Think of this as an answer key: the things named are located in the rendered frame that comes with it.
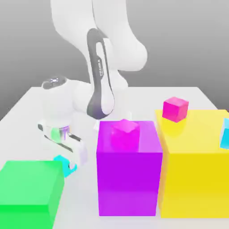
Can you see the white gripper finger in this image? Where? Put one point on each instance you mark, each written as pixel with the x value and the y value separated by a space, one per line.
pixel 72 166

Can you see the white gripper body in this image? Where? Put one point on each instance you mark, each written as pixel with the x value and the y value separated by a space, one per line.
pixel 71 146

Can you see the small cyan cube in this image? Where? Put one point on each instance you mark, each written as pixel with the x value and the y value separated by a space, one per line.
pixel 60 159

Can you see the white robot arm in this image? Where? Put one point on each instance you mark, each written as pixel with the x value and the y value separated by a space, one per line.
pixel 114 35

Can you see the small magenta cube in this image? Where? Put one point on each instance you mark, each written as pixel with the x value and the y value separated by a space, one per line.
pixel 125 136

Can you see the small pink cube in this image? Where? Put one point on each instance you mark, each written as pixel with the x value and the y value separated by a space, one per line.
pixel 175 109

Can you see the small light blue cube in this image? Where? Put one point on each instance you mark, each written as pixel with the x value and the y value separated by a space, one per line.
pixel 225 134

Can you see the large green box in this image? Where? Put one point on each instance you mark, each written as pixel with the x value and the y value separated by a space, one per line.
pixel 26 186

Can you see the large purple box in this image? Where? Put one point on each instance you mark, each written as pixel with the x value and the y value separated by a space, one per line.
pixel 128 175

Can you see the large yellow box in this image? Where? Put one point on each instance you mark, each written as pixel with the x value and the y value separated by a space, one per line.
pixel 195 171

